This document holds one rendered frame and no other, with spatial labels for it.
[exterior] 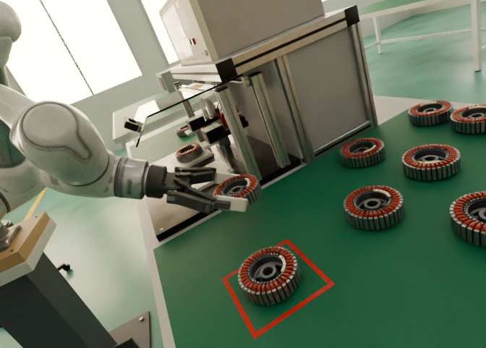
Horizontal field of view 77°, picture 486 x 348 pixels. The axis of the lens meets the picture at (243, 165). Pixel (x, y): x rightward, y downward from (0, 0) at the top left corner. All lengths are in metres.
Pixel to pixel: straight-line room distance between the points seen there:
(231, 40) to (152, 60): 4.84
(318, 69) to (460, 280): 0.61
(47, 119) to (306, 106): 0.65
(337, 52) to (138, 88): 4.94
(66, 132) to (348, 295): 0.50
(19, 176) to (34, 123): 0.84
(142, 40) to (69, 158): 5.23
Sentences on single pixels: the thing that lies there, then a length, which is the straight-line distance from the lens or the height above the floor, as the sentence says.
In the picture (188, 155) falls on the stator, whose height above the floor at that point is 0.81.
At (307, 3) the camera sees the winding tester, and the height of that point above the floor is 1.16.
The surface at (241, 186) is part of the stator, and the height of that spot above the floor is 0.85.
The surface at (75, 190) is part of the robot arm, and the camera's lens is 0.70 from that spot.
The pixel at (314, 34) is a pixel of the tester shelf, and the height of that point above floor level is 1.09.
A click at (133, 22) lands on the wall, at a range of 5.76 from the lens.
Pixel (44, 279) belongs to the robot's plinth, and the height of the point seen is 0.59.
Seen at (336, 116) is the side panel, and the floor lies 0.84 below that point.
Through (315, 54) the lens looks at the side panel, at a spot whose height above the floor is 1.03.
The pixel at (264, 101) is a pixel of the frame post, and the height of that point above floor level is 0.97.
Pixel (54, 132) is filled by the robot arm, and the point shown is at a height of 1.14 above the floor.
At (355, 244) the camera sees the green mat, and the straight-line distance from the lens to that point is 0.64.
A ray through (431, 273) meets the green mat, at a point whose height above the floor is 0.75.
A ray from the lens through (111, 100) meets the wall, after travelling 5.71.
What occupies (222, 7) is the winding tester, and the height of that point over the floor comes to 1.23.
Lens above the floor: 1.18
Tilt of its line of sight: 23 degrees down
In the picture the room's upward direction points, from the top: 22 degrees counter-clockwise
